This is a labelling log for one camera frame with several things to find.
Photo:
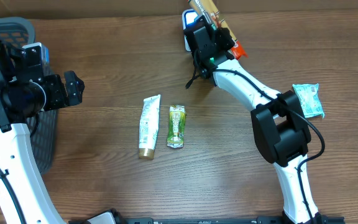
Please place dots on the white cream tube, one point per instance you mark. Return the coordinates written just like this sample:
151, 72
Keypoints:
149, 127

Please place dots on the orange noodle package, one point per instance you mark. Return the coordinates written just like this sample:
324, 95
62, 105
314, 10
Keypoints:
213, 16

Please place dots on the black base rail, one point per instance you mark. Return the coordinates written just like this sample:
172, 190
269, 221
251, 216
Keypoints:
114, 217

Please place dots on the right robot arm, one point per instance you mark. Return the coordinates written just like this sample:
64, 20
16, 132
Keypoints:
281, 132

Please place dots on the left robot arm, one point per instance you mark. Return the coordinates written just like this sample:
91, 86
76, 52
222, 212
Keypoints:
26, 89

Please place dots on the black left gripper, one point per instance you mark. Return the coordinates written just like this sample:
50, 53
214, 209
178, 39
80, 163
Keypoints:
61, 98

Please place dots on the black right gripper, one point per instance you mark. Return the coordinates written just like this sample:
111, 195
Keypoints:
224, 37

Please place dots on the teal wet wipes pack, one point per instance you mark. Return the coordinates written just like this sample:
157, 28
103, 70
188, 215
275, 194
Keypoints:
309, 100

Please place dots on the white barcode scanner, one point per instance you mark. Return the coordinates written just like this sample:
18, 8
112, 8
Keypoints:
188, 17

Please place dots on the dark grey plastic basket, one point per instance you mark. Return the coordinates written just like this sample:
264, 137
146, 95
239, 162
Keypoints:
19, 32

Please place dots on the green snack pouch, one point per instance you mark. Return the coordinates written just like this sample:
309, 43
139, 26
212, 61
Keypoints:
176, 126

